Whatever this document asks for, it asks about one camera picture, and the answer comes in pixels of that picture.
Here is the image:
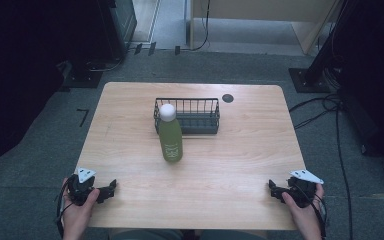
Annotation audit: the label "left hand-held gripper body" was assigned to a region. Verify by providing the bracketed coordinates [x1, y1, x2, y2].
[67, 167, 102, 207]

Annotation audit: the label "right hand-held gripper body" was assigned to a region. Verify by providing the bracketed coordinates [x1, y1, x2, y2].
[284, 169, 325, 209]

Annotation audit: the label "green bottle with white cap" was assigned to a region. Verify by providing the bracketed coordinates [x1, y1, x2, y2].
[158, 103, 184, 164]

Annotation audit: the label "black wire basket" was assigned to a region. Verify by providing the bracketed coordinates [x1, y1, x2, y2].
[153, 97, 221, 135]

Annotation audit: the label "person's right hand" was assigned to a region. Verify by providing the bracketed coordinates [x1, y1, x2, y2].
[281, 184, 325, 232]

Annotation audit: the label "person's left hand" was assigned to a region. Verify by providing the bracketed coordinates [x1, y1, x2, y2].
[61, 178, 101, 235]

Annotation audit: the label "dark stand base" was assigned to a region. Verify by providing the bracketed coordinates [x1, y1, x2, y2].
[58, 60, 104, 92]

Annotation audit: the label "black metal stand with base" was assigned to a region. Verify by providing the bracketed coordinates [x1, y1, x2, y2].
[288, 0, 358, 94]

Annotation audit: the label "dark curtain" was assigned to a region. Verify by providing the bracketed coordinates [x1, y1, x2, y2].
[333, 0, 384, 171]
[0, 0, 114, 181]

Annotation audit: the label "black cabinet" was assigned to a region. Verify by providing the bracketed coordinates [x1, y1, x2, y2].
[94, 0, 138, 64]

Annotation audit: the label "light wooden furniture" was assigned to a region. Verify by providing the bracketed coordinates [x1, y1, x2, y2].
[189, 0, 343, 56]

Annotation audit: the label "left hand-held gripper cable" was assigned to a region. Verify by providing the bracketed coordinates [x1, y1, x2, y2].
[55, 178, 78, 238]

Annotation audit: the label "hand-held gripper cable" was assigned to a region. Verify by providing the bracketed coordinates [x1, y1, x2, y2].
[55, 178, 78, 238]
[293, 183, 328, 239]

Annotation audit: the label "right hand-held gripper cable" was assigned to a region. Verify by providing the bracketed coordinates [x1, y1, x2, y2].
[293, 183, 328, 239]

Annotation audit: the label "long black floor cable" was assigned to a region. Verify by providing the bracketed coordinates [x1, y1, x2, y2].
[334, 99, 354, 240]

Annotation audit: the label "looped black floor cable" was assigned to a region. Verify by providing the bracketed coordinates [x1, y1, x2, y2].
[288, 93, 343, 131]

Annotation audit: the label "thin black hanging cable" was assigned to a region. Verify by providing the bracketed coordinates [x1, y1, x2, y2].
[191, 0, 212, 52]

